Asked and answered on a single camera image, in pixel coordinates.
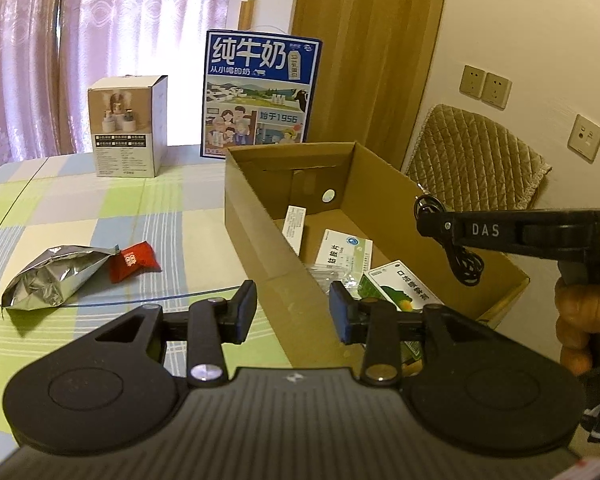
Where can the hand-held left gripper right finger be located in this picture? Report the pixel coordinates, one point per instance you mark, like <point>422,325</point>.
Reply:
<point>338,315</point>

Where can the person's right hand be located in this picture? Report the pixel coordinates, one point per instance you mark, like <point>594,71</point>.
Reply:
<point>582,315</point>

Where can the green white spray box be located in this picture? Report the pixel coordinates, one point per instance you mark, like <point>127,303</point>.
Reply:
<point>405,290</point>

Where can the red snack packet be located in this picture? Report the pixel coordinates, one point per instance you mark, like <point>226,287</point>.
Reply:
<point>132,262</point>

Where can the white green medicine box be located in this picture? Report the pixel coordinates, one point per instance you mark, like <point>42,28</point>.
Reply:
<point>342,252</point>

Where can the beige wall socket round port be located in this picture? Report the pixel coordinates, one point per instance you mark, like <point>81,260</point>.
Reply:
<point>585,137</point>

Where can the brown cardboard box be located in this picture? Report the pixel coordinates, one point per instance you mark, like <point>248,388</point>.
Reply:
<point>260,240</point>

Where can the checked cloth desktop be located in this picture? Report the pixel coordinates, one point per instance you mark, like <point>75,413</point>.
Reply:
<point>130,210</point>

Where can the quilted beige chair cushion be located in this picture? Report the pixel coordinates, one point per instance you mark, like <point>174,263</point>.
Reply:
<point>475,155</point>

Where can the blue milk carton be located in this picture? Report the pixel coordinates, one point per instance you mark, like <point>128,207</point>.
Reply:
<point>260,95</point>

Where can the wooden sticks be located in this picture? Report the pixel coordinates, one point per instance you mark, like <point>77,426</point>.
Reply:
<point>245,15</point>

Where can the wooden door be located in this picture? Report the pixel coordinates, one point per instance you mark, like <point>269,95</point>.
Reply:
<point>360,60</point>

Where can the beige humidifier box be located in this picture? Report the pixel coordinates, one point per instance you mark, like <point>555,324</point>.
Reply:
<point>125,125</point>

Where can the pink curtain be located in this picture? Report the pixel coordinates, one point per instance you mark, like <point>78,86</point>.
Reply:
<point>105,35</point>

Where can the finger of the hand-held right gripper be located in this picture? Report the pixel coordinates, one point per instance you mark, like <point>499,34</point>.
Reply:
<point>475,230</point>

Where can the silver foil bag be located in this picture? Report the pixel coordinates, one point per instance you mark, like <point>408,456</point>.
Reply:
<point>55,275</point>

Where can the white adapter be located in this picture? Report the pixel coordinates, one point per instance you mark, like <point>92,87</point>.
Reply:
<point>337,277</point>

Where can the white ointment box green figure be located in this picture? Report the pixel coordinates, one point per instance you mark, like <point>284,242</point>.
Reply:
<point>295,227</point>

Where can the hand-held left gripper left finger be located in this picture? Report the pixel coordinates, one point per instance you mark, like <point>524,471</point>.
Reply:
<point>245,312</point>

